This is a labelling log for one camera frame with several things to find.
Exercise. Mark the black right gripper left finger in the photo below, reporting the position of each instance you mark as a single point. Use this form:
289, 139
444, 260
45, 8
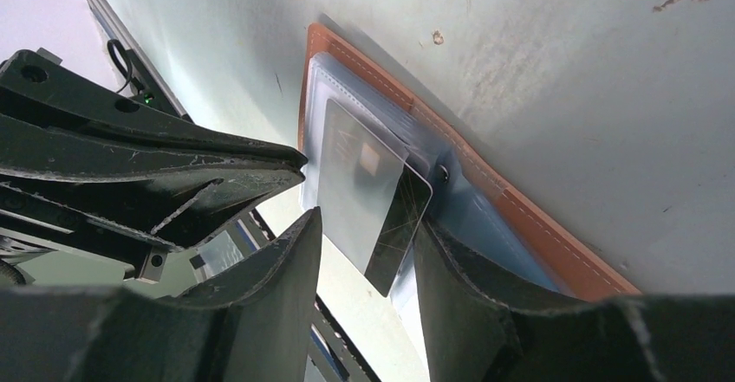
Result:
251, 322

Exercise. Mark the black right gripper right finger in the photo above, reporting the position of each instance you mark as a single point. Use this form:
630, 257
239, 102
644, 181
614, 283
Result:
483, 323

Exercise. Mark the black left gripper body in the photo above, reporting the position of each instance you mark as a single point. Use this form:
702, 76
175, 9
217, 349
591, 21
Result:
31, 226

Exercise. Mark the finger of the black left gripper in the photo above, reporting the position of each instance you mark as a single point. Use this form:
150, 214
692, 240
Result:
176, 211
55, 124

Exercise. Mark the orange leather card holder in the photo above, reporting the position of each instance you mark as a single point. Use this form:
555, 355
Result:
587, 276

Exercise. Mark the black credit card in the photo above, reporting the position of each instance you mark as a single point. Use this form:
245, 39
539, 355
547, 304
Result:
372, 200

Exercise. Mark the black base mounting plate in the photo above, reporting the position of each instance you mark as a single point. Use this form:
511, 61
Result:
331, 354

